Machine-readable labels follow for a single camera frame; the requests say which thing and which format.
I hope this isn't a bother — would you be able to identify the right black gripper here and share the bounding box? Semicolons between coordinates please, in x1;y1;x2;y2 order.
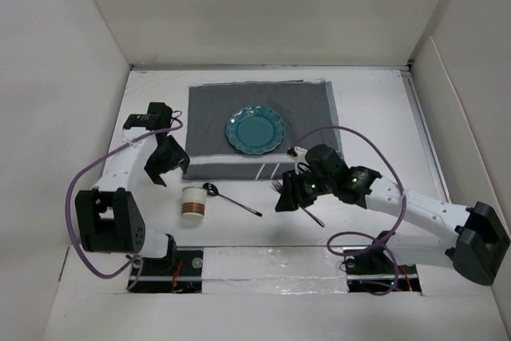
275;168;335;212

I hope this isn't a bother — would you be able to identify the black fork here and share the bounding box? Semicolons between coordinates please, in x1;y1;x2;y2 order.
271;180;325;228

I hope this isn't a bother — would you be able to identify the steel cup with brown band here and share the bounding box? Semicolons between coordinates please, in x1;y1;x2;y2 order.
181;187;207;220

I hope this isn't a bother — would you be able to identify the black spoon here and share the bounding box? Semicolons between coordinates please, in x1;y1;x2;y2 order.
202;182;263;217

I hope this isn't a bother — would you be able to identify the teal scalloped plate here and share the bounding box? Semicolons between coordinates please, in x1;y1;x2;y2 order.
225;105;286;155

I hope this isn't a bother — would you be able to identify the grey striped placemat cloth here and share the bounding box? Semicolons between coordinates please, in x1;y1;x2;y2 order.
183;80;343;181

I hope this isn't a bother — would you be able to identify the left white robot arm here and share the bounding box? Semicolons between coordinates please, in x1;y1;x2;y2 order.
75;102;190;275

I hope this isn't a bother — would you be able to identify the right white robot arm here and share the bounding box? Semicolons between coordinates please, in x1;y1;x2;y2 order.
275;145;510;286

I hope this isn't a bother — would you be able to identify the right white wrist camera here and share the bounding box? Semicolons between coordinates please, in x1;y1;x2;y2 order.
287;147;311;174

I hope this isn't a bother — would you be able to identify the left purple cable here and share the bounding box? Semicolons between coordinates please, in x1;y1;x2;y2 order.
65;109;185;280

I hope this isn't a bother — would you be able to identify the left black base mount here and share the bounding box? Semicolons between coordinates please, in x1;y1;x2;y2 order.
128;248;204;294

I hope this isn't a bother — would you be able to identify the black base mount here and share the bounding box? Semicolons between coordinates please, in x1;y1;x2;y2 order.
128;248;204;294
339;251;422;295

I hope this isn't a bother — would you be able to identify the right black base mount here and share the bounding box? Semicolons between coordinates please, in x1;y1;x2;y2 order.
339;251;422;295

